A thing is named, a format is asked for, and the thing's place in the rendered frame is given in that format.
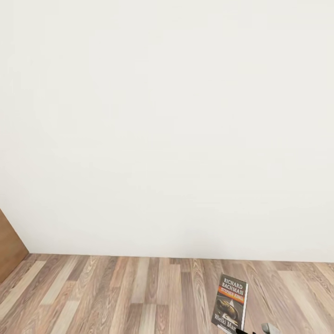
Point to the hardback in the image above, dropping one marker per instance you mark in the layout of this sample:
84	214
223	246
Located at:
230	305

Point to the sliding door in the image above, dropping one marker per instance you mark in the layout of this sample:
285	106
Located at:
12	248

